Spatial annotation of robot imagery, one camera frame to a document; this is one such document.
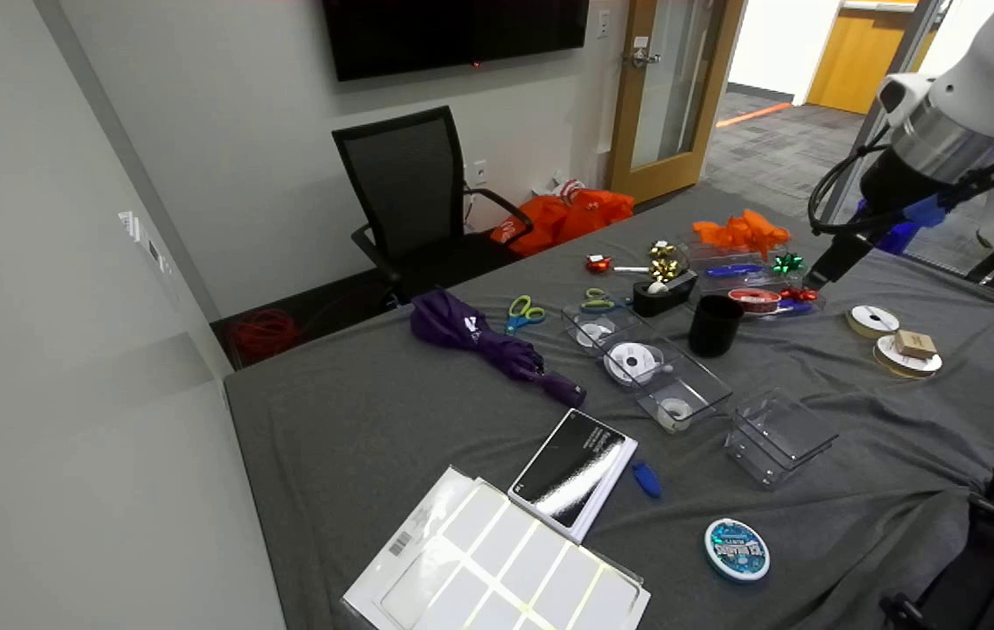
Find grey tablecloth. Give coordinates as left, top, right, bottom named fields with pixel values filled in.
left=219, top=180, right=994, bottom=630

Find empty clear plastic box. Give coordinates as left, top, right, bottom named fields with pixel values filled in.
left=720, top=391, right=840, bottom=489

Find blue marker cap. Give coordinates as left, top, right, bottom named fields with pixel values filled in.
left=628, top=454, right=664, bottom=506

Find wall mounted black television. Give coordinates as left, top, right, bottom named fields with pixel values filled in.
left=320, top=0, right=594, bottom=83

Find small brown block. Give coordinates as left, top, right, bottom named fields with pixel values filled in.
left=894, top=331, right=939, bottom=362

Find small white ribbon spool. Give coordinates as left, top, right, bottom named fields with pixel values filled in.
left=574, top=319, right=615, bottom=349

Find orange fabric pile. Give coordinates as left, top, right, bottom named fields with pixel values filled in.
left=490, top=185, right=638, bottom=259

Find flat white ribbon roll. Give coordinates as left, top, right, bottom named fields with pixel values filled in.
left=845, top=303, right=904, bottom=340

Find blue handled scissors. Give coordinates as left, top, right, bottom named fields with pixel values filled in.
left=505, top=291, right=548, bottom=335

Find orange ribbon bundle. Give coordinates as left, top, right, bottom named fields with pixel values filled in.
left=691, top=207, right=796, bottom=259

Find blue ribbon strip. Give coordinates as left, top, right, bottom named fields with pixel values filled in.
left=704, top=259, right=767, bottom=283

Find thick white tape roll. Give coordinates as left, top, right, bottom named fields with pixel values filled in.
left=655, top=396, right=701, bottom=427

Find black mesh office chair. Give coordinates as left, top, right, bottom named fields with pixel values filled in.
left=329, top=101, right=537, bottom=307

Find blue round sticker disc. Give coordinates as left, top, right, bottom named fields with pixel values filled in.
left=701, top=515, right=775, bottom=586

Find large white ribbon spool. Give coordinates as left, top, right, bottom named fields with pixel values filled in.
left=602, top=340, right=669, bottom=389

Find wooden glass panel door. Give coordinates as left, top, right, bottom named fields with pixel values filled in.
left=606, top=0, right=750, bottom=203

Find plain wooden door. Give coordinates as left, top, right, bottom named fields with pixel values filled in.
left=806, top=9, right=909, bottom=119

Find white wall switch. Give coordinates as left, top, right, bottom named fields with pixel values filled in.
left=116, top=207, right=168, bottom=272

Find black cylindrical cup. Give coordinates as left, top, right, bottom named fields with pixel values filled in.
left=685, top=291, right=750, bottom=362

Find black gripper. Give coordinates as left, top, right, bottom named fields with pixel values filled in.
left=806, top=154, right=922, bottom=294

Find small black tray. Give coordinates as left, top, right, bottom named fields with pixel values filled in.
left=631, top=269, right=701, bottom=319

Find gold gift bow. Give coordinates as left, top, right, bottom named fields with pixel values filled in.
left=645, top=240, right=694, bottom=291

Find red knob white stick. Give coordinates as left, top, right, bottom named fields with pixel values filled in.
left=586, top=252, right=652, bottom=279

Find green handled scissors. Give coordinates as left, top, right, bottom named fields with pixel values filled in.
left=579, top=283, right=620, bottom=317

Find red ribbon roll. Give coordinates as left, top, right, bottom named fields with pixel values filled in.
left=726, top=283, right=784, bottom=312

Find red and blue ribbon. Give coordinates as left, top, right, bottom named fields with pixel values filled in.
left=775, top=283, right=821, bottom=319

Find white roll under block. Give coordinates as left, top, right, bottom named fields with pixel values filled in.
left=873, top=331, right=945, bottom=378

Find black and white box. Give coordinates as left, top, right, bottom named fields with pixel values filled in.
left=505, top=406, right=641, bottom=546

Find clear plastic ribbon tray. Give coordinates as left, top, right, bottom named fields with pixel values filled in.
left=564, top=307, right=736, bottom=439

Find white label sheet pack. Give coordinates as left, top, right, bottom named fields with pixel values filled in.
left=341, top=467, right=655, bottom=630

